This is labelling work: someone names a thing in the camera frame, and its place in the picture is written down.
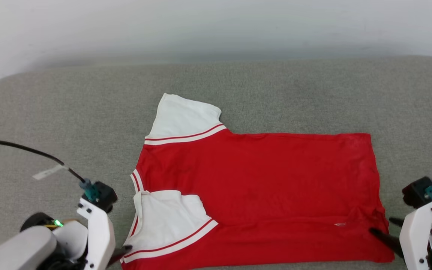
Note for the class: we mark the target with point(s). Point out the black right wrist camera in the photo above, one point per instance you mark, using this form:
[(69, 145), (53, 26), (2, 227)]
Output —
[(414, 191)]

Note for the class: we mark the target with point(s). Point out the white left camera bracket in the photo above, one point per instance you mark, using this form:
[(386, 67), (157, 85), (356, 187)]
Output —
[(99, 232)]

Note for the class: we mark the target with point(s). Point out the white camera bracket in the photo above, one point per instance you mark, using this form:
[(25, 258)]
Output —
[(418, 232), (99, 232)]

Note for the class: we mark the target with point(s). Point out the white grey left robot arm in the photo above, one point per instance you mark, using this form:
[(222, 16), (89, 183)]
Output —
[(13, 251)]

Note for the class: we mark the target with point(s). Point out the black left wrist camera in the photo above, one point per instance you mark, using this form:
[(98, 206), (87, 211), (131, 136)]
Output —
[(106, 195)]

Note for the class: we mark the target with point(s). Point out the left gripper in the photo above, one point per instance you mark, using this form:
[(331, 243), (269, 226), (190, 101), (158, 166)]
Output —
[(69, 240)]

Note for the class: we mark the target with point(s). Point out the white right camera bracket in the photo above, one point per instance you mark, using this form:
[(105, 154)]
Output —
[(418, 232)]

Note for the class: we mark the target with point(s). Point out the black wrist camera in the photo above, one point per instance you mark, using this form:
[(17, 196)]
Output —
[(106, 195), (414, 191)]

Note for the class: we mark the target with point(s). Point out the red and white t-shirt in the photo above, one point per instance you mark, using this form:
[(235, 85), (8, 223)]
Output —
[(257, 187)]

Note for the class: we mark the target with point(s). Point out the teal left camera connector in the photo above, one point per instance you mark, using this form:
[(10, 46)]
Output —
[(90, 191)]

